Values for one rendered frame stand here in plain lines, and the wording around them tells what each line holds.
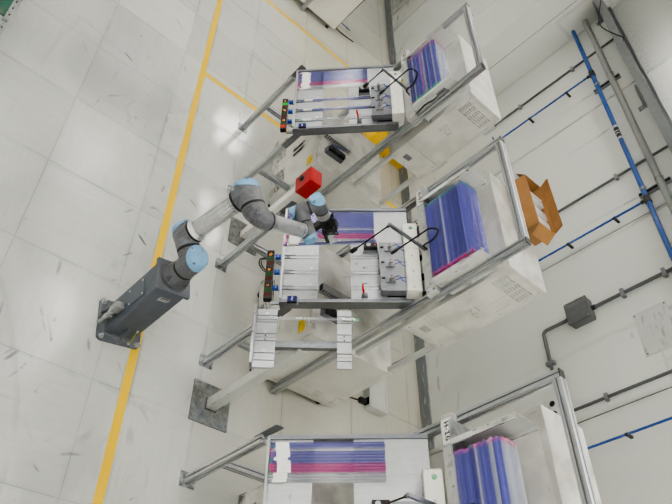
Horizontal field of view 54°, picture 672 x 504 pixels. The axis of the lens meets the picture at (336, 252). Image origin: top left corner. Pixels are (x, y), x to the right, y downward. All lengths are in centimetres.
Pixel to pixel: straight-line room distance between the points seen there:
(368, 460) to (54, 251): 199
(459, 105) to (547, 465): 246
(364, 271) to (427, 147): 133
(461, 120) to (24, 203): 270
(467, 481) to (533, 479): 26
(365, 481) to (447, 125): 249
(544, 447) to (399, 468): 62
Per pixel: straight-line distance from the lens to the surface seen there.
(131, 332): 369
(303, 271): 363
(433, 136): 459
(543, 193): 393
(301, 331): 381
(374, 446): 305
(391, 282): 350
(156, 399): 373
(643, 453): 421
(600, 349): 455
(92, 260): 391
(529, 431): 288
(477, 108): 450
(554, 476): 282
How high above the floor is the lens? 297
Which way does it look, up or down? 33 degrees down
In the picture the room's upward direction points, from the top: 54 degrees clockwise
